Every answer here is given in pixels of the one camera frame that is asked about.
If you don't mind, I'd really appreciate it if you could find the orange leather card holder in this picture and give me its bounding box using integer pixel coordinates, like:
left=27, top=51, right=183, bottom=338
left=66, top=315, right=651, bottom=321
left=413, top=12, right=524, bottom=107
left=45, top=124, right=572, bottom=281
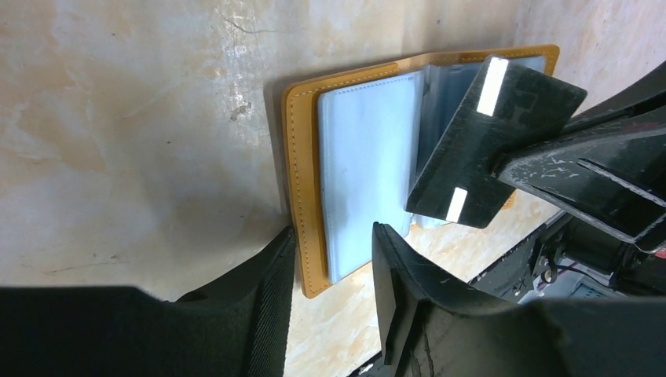
left=281, top=44, right=561, bottom=300

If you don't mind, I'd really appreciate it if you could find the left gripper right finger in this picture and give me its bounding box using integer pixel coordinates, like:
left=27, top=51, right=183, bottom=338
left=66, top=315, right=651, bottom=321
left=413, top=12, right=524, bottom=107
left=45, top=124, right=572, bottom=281
left=372, top=223, right=665, bottom=376

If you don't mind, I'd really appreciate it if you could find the grey card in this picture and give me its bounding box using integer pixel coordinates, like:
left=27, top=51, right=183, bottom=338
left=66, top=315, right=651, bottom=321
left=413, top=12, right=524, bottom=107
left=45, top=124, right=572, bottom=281
left=406, top=56, right=587, bottom=229

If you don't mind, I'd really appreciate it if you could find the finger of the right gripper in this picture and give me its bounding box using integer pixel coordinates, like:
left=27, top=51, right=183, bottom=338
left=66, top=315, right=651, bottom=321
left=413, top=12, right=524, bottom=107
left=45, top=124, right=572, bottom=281
left=496, top=123, right=665, bottom=253
left=562, top=62, right=665, bottom=134

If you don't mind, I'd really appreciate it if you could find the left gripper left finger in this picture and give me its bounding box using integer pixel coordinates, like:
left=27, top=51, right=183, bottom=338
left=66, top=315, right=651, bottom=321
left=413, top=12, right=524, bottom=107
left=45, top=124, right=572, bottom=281
left=1, top=226, right=296, bottom=376

